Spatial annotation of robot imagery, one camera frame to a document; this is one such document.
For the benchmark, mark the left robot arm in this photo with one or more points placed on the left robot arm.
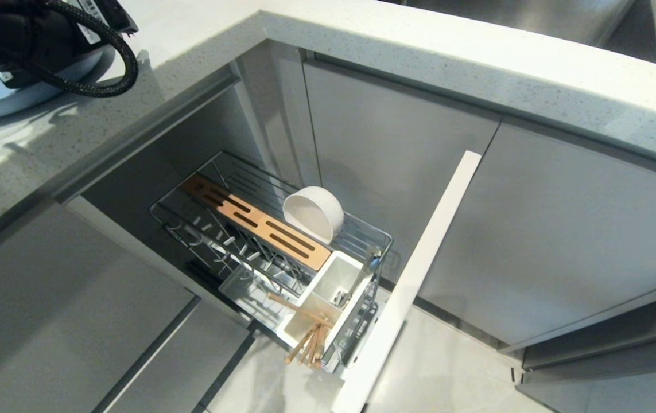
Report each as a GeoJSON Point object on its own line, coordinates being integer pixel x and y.
{"type": "Point", "coordinates": [12, 28]}

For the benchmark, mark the white pull-out drawer front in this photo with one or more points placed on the white pull-out drawer front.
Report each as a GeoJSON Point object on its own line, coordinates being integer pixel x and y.
{"type": "Point", "coordinates": [414, 269]}

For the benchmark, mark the white ceramic bowl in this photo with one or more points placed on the white ceramic bowl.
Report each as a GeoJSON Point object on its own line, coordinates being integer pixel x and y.
{"type": "Point", "coordinates": [310, 212]}

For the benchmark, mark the wooden slotted knife holder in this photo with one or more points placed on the wooden slotted knife holder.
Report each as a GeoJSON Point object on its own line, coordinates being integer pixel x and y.
{"type": "Point", "coordinates": [259, 221]}

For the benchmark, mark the white plastic utensil caddy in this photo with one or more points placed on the white plastic utensil caddy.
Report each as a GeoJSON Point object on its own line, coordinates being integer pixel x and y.
{"type": "Point", "coordinates": [328, 281]}

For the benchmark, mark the metal spoon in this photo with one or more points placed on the metal spoon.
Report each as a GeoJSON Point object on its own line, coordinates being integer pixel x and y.
{"type": "Point", "coordinates": [365, 272]}

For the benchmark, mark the grey cabinet door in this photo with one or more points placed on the grey cabinet door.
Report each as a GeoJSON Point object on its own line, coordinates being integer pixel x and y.
{"type": "Point", "coordinates": [58, 321]}
{"type": "Point", "coordinates": [557, 235]}
{"type": "Point", "coordinates": [184, 361]}
{"type": "Point", "coordinates": [396, 149]}

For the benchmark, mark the wooden chopstick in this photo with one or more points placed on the wooden chopstick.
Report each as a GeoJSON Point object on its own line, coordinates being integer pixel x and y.
{"type": "Point", "coordinates": [300, 346]}
{"type": "Point", "coordinates": [296, 307]}
{"type": "Point", "coordinates": [317, 350]}
{"type": "Point", "coordinates": [309, 348]}

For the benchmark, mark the clear plastic drip tray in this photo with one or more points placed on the clear plastic drip tray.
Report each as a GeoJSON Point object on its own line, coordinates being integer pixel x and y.
{"type": "Point", "coordinates": [250, 295]}

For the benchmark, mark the stainless steel sink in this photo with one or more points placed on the stainless steel sink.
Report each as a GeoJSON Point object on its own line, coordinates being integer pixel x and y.
{"type": "Point", "coordinates": [534, 17]}

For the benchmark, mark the pale blue plate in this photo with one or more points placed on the pale blue plate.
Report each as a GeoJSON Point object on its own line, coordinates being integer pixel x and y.
{"type": "Point", "coordinates": [46, 94]}

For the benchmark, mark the grey cabinet drawer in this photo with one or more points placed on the grey cabinet drawer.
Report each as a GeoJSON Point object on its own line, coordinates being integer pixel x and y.
{"type": "Point", "coordinates": [620, 373]}

